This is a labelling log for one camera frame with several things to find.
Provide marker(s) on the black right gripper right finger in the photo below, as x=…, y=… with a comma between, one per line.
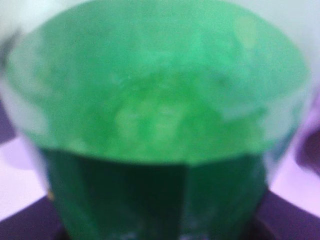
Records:
x=284, y=221

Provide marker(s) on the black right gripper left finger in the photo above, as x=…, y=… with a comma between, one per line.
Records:
x=39, y=221

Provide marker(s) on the green soda bottle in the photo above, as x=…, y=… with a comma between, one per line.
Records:
x=156, y=119

